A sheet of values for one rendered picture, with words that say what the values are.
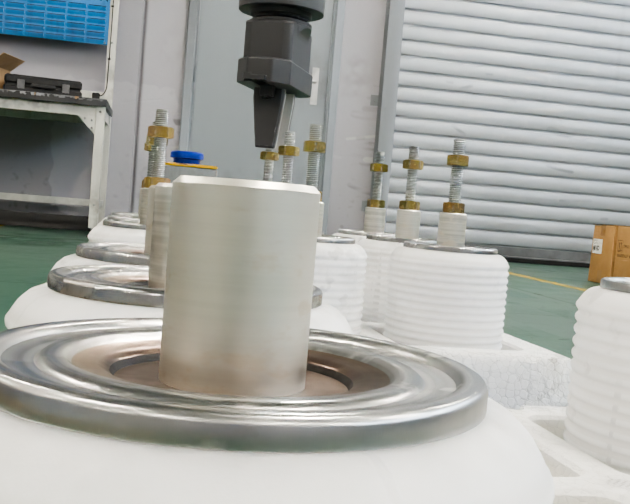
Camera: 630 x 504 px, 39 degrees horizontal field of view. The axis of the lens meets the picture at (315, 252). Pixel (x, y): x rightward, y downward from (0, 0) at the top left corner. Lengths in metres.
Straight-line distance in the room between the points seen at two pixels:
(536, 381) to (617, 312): 0.28
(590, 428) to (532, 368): 0.26
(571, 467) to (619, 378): 0.05
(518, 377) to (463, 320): 0.06
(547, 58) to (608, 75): 0.46
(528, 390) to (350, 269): 0.16
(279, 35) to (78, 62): 4.99
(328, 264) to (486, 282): 0.12
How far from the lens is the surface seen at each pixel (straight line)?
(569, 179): 6.38
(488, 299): 0.70
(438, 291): 0.68
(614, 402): 0.41
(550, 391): 0.69
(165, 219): 0.24
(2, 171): 5.87
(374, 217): 0.94
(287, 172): 0.81
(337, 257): 0.65
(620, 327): 0.41
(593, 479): 0.38
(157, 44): 5.86
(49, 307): 0.23
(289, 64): 0.89
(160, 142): 0.68
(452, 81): 6.09
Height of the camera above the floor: 0.28
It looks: 3 degrees down
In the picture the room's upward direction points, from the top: 5 degrees clockwise
